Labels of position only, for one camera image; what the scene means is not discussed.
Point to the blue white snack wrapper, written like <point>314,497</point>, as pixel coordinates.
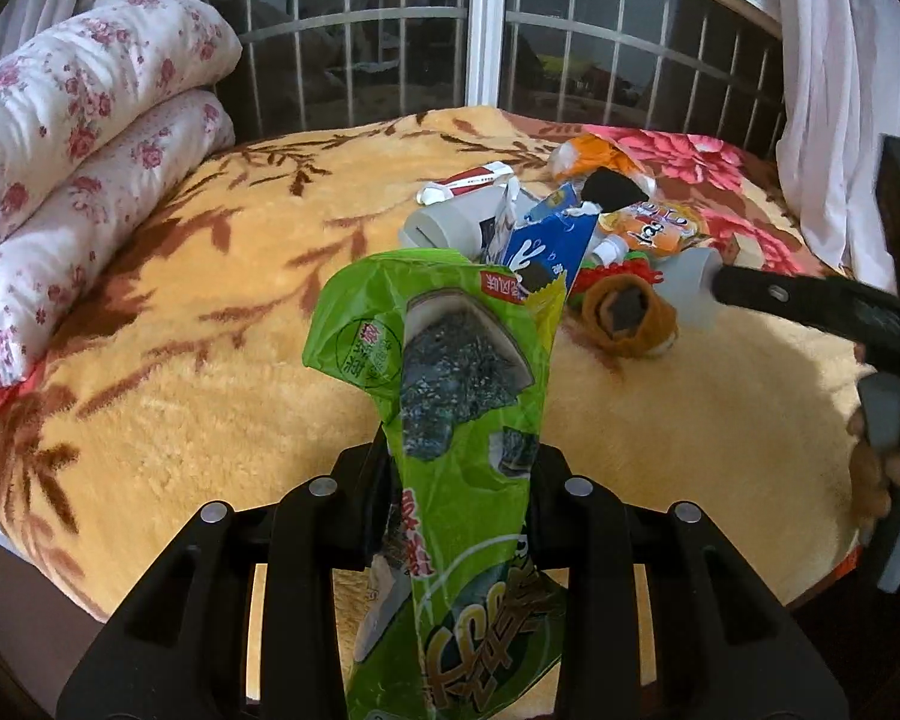
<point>550,239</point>

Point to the translucent plastic cup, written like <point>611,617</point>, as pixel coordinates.
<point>685,286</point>

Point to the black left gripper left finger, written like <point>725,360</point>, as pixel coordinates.
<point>235,618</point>

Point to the orange white snack bag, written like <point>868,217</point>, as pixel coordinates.
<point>583,154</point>

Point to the white floral folded quilt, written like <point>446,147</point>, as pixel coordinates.
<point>100,116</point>

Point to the grey white plastic bottle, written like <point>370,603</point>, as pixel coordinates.
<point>473,223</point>

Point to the white pink curtain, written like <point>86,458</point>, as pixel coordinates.
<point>842,97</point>

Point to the green seaweed snack bag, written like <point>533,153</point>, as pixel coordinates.
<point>455,355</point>

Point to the red white toothpaste tube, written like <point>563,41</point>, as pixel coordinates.
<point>492,173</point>

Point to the red green brick toy car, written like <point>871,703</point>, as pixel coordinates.
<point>610,258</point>

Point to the person's right hand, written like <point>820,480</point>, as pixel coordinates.
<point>870,476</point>

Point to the window with metal bars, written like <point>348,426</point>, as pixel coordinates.
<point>712,67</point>

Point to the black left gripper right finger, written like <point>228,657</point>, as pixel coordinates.
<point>664,617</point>

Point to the black sock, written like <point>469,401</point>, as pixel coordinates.
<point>611,191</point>

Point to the brown plush toy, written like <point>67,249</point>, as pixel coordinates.
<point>623,315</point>

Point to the yellow floral fleece blanket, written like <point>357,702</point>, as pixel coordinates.
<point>179,378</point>

